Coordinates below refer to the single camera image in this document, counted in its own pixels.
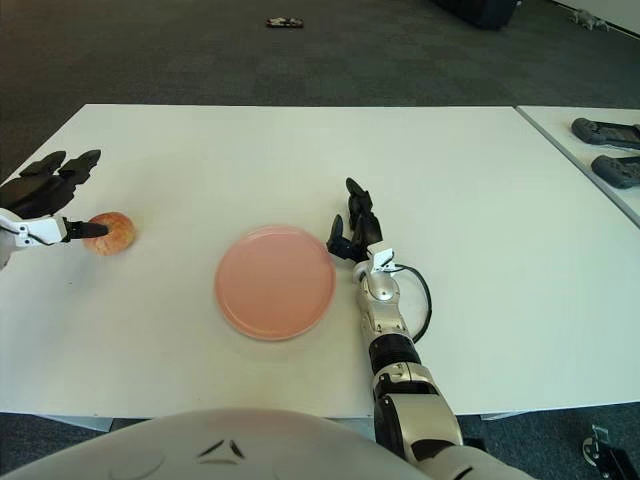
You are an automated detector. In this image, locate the grey handheld controller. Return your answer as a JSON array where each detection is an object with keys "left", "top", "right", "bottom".
[
  {"left": 571, "top": 117, "right": 640, "bottom": 150},
  {"left": 590, "top": 154, "right": 640, "bottom": 190}
]

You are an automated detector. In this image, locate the small grey floor object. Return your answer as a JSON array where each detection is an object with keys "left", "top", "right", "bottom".
[{"left": 569, "top": 8, "right": 611, "bottom": 31}]

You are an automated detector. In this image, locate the large black floor object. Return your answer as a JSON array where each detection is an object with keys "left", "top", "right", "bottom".
[{"left": 439, "top": 0, "right": 519, "bottom": 31}]

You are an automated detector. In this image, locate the white neighbouring table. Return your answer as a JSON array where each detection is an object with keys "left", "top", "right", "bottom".
[{"left": 514, "top": 103, "right": 640, "bottom": 229}]

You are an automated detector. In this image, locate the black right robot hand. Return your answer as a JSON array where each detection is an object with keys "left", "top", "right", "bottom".
[{"left": 325, "top": 177, "right": 396, "bottom": 274}]

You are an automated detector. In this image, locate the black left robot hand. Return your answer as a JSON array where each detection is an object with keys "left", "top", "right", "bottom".
[{"left": 0, "top": 148, "right": 111, "bottom": 247}]

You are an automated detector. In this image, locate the pink round plate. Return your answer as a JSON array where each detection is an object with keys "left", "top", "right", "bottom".
[{"left": 214, "top": 224, "right": 337, "bottom": 343}]

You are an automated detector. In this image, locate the black metal wheeled stand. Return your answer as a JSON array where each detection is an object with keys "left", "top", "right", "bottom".
[{"left": 582, "top": 423, "right": 636, "bottom": 480}]

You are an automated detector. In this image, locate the red apple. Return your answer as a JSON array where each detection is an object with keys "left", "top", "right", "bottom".
[{"left": 82, "top": 211, "right": 137, "bottom": 256}]

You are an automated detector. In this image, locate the grey robot torso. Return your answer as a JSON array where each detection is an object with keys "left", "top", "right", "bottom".
[{"left": 0, "top": 407, "right": 426, "bottom": 480}]

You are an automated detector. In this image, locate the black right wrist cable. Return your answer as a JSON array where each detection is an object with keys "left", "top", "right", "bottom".
[{"left": 394, "top": 263, "right": 434, "bottom": 345}]

